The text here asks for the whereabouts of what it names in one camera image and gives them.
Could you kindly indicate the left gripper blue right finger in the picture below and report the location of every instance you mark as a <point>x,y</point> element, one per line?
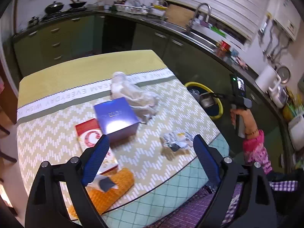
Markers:
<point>206,159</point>

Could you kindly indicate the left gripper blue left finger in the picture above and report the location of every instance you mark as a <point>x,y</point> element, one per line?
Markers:
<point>92,159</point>

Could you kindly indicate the clear plastic bottle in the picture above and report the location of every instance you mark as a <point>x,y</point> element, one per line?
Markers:
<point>207,100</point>

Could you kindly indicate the pink patterned sleeve forearm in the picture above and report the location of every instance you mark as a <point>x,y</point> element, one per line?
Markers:
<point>254,151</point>

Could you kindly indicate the yellow rimmed trash bin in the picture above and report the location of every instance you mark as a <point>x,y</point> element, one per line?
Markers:
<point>196,89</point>

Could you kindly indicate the green kitchen cabinets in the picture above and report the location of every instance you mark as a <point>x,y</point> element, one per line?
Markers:
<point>189,54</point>

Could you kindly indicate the person's right hand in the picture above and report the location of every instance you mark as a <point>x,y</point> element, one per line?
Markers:
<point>250,127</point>

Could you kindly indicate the red white carton box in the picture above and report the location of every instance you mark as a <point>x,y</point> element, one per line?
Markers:
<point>88,134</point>

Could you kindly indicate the white printed tube wrapper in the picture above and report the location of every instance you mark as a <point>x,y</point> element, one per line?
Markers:
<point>102,184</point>

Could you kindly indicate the white electric kettle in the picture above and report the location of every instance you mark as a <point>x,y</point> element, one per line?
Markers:
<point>268,80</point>

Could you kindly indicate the orange foam net sleeve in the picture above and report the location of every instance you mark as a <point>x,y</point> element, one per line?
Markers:
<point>104,200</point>

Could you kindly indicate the pink cloth on counter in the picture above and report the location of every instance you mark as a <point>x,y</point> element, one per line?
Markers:
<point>241,63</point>

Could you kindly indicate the blue square box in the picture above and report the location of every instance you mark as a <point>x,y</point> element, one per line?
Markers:
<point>116,119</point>

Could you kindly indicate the white rice cooker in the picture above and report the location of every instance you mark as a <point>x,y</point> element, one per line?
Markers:
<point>278,96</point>

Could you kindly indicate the red instant noodle cup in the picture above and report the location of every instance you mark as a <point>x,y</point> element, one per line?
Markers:
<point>223,48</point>

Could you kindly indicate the patterned yellow tablecloth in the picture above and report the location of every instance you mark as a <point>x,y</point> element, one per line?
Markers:
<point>53,101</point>

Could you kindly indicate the green plastic tray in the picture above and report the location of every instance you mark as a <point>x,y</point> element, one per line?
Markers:
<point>218,31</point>

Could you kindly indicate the white pill bottle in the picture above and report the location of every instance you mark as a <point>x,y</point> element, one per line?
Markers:
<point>118,78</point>

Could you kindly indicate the wooden cutting board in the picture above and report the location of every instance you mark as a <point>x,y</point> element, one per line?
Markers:
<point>178,15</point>

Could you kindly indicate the small steel pot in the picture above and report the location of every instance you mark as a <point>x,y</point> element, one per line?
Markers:
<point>33,22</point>

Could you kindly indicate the white dish rack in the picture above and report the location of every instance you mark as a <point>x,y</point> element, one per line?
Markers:
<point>131,9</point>

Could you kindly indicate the black frying pan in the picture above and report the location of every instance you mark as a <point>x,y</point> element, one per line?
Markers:
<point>77,3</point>

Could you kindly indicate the black wok with lid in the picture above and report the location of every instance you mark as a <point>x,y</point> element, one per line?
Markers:
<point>54,7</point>

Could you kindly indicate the white wall water heater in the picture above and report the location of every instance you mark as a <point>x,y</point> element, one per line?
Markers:
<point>285,14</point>

